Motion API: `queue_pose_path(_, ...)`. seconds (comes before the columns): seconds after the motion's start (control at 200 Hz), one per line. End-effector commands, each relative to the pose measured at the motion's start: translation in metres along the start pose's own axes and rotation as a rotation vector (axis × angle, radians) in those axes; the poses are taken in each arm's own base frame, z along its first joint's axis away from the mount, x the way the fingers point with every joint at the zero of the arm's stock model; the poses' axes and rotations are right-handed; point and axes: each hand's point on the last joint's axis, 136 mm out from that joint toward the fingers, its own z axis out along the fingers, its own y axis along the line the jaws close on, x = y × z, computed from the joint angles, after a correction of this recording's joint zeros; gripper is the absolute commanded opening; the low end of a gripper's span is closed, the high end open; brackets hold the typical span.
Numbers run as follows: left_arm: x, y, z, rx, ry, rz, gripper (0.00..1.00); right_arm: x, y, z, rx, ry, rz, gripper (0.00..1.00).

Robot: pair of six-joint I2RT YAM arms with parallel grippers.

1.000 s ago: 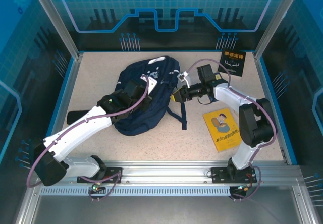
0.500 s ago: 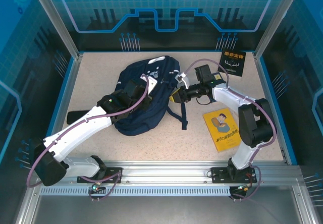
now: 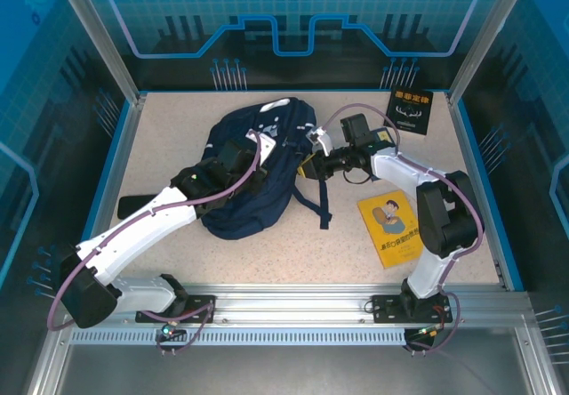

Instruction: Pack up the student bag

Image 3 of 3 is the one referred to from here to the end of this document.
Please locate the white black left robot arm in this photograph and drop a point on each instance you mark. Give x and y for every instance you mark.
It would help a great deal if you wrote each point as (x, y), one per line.
(133, 230)

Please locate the aluminium side rail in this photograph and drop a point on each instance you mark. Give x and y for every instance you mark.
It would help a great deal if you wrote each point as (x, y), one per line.
(470, 168)
(119, 168)

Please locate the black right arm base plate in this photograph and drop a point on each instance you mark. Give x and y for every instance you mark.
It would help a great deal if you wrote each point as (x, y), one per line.
(384, 308)

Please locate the black book with orange title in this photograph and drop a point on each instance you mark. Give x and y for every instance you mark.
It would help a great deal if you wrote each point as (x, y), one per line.
(408, 110)

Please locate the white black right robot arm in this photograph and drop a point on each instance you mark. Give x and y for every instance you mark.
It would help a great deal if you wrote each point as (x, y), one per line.
(400, 172)

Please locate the aluminium frame post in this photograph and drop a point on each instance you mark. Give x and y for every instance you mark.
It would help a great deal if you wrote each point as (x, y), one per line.
(98, 34)
(484, 34)

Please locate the navy blue student backpack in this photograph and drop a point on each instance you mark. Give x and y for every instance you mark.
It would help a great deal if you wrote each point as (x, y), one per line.
(249, 208)

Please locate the black pencil case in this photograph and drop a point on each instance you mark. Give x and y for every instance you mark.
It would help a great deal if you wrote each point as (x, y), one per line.
(133, 205)

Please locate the small connector with green light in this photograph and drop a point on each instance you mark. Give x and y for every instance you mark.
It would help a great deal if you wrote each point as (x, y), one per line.
(168, 330)
(429, 331)

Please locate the yellow book with cartoon cover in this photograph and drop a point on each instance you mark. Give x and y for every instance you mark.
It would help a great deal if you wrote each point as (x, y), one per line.
(382, 235)

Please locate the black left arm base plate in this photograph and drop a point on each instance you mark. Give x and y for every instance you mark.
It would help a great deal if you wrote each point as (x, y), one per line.
(200, 306)

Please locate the blue graphic side panel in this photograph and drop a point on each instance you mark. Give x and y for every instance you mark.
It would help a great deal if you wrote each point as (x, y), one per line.
(533, 101)
(44, 101)

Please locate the aluminium mounting rail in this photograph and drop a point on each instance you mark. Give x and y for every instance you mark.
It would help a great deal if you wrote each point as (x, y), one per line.
(289, 306)

